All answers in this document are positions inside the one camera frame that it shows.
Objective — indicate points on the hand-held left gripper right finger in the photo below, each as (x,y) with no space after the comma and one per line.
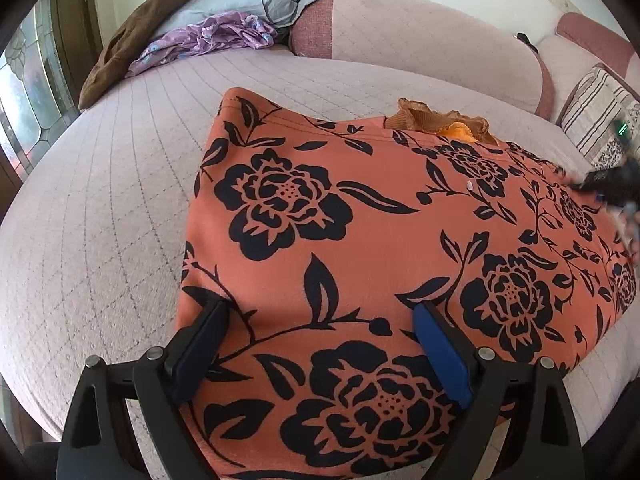
(442,355)

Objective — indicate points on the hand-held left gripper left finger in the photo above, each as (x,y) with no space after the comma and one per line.
(200,355)

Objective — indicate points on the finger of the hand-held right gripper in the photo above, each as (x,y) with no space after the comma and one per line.
(605,180)

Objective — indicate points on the orange floral blouse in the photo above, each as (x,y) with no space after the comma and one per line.
(350,240)

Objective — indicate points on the striped floral pillow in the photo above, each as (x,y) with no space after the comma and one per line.
(595,105)

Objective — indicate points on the short pink back cushion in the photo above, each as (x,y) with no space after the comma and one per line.
(590,40)

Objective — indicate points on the small black object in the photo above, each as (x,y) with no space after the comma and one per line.
(525,41)

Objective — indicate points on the pink quilted sofa seat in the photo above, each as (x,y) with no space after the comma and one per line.
(100,210)

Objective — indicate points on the long pink back cushion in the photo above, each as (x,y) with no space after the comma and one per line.
(425,35)

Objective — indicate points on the stained glass window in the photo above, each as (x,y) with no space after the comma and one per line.
(30,90)

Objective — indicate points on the brown garment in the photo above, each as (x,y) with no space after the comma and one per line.
(130,45)

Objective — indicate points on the purple garment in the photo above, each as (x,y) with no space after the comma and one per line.
(215,35)

